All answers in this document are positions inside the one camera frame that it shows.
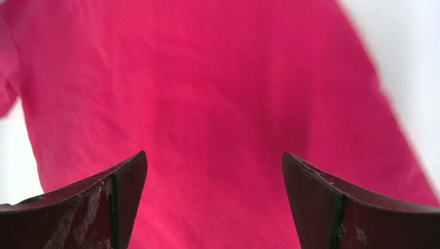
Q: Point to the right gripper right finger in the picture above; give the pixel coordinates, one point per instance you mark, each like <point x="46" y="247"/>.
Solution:
<point x="330" y="212"/>

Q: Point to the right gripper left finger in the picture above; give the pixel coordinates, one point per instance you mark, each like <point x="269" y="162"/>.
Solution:
<point x="95" y="212"/>

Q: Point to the magenta t shirt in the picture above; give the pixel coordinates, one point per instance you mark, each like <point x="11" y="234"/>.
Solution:
<point x="215" y="92"/>

